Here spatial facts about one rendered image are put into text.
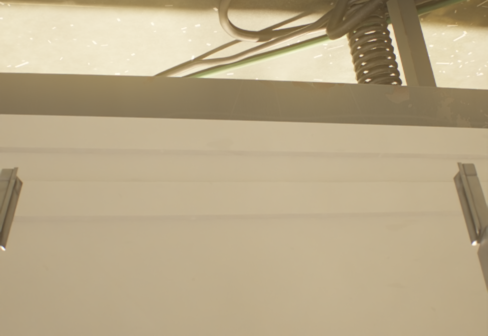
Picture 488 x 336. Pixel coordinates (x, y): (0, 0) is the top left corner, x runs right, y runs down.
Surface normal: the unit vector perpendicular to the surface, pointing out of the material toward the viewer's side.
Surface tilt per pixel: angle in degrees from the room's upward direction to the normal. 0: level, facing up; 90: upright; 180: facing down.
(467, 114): 90
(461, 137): 90
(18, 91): 90
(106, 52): 0
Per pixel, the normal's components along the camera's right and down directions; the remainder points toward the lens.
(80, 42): 0.12, 0.91
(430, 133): 0.31, -0.41
